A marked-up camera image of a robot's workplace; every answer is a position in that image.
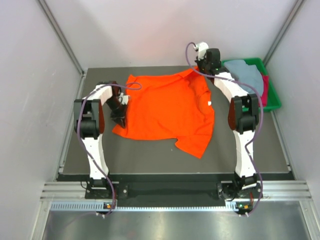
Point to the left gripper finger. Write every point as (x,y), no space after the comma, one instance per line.
(122,122)
(118,119)

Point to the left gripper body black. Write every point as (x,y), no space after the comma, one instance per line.
(117,109)

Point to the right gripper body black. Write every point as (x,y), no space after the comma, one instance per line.
(203,67)

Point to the orange t shirt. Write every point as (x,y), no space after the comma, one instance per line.
(170,107)

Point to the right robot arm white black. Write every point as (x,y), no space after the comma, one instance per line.
(243,114)

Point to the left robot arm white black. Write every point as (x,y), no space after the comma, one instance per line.
(89,125)

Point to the grey blue t shirt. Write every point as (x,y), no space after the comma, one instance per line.
(246,74)

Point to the magenta t shirt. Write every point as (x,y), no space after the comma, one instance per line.
(264,96)

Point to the green plastic bin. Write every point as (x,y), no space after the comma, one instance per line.
(273,100)

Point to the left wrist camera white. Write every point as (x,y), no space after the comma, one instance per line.
(123,99)

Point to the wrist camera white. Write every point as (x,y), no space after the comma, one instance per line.
(123,99)
(201,49)

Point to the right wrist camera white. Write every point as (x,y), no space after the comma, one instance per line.
(201,49)

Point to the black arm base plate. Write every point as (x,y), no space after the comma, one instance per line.
(173,190)

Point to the grey slotted cable duct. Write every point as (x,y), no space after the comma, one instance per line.
(103,207)

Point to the aluminium frame rail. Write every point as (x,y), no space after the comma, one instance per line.
(282,190)

